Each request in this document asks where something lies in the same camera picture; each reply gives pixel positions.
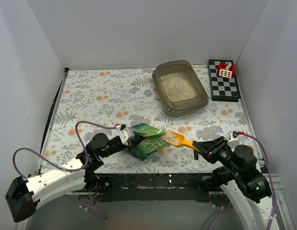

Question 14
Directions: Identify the yellow plastic scoop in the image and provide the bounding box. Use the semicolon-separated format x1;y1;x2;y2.
162;131;200;152

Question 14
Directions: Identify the green cat litter bag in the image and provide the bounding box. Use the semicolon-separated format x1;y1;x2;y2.
124;123;170;161

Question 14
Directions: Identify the black bag clip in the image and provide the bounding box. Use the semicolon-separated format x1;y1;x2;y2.
194;151;199;160

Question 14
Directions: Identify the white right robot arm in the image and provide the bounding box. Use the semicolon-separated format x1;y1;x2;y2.
192;137;278;230

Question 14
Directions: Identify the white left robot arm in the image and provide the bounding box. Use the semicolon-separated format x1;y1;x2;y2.
5;131;135;222

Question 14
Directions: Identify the grey litter box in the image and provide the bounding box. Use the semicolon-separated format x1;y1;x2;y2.
152;60;209;117

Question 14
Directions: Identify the floral table mat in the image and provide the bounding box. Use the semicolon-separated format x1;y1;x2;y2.
41;69;251;173

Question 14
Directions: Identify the black white chessboard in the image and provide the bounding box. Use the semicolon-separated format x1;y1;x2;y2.
207;59;241;102

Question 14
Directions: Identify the red white toy block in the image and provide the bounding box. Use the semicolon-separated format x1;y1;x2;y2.
217;62;236;78

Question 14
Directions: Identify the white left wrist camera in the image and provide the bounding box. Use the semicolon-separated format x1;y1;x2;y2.
115;124;135;146

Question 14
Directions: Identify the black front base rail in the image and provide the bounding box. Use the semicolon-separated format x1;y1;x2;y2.
74;173;221;203

